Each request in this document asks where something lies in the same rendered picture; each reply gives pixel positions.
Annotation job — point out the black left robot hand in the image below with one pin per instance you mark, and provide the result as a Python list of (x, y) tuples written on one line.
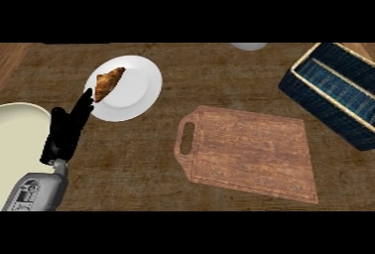
[(65, 127)]

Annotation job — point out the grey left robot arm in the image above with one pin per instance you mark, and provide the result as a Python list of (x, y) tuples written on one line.
[(37, 191)]

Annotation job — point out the brown wooden cutting board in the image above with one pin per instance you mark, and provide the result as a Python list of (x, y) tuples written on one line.
[(248, 152)]

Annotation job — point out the dark blue wicker basket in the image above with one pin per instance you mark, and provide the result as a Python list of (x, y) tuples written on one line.
[(337, 92)]

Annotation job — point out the cream rounded container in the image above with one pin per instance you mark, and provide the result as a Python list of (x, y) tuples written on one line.
[(23, 139)]

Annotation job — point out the brown croissant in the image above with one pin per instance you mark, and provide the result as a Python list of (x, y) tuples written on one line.
[(108, 82)]

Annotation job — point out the white round plate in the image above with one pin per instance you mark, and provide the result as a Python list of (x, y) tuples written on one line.
[(132, 89)]

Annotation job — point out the white round object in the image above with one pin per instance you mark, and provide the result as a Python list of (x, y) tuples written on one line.
[(248, 46)]

